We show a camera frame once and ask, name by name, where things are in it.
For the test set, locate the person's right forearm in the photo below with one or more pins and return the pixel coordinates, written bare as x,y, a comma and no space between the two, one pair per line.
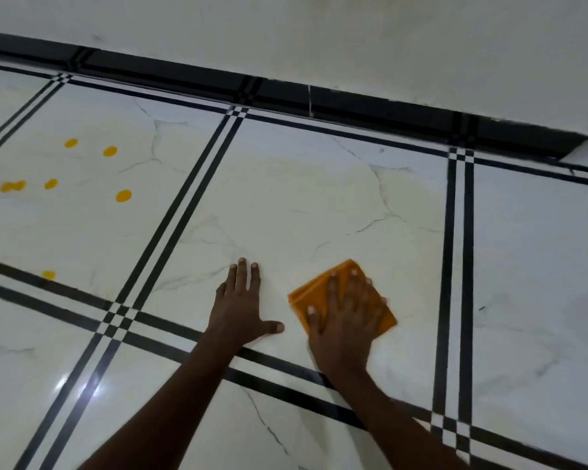
397,425

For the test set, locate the person's right hand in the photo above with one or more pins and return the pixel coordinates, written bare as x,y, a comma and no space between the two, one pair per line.
345,337

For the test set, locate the black skirting board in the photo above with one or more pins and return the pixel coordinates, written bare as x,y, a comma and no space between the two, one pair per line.
176,73

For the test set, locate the person's left hand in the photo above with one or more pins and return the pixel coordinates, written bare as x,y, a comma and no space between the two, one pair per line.
237,313

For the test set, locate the yellow spill drops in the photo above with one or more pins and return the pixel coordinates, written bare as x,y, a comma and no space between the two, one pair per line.
123,196

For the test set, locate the orange cleaning cloth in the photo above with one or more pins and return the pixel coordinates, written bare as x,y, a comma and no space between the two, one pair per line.
306,294

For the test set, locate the person's left forearm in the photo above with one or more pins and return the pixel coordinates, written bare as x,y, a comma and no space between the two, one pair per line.
171,416

